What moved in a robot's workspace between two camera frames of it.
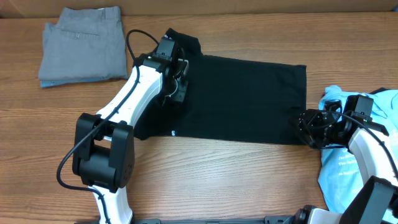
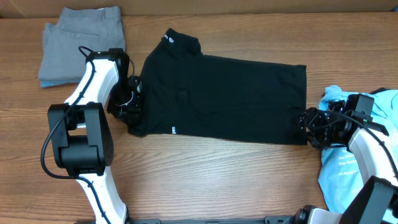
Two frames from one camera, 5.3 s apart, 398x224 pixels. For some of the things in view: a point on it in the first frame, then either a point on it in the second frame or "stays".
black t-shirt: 229,99 stays
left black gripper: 180,96 → 135,109
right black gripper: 310,131 stays
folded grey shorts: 85,43 stays
